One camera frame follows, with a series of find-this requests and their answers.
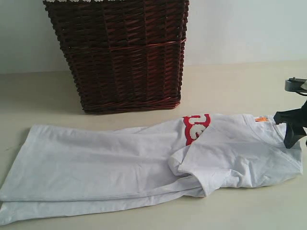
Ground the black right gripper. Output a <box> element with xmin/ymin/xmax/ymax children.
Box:
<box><xmin>273</xmin><ymin>101</ymin><xmax>307</xmax><ymax>149</ymax></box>

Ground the white t-shirt red lettering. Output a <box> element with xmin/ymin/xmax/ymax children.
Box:
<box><xmin>0</xmin><ymin>114</ymin><xmax>303</xmax><ymax>225</ymax></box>

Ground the dark red wicker basket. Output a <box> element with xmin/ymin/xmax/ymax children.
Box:
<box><xmin>43</xmin><ymin>0</ymin><xmax>189</xmax><ymax>114</ymax></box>

